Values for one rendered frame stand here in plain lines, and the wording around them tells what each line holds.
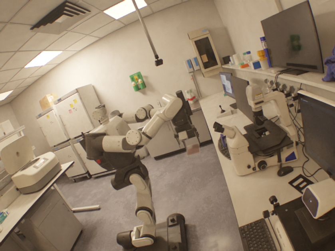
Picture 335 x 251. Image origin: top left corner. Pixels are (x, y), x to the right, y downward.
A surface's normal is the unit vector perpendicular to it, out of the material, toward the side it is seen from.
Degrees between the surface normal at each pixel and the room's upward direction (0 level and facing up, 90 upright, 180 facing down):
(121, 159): 102
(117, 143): 63
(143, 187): 90
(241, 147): 90
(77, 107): 90
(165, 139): 90
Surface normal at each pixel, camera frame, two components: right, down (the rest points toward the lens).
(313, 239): -0.36, -0.89
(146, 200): 0.02, 0.29
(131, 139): -0.21, -0.12
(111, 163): 0.02, 0.50
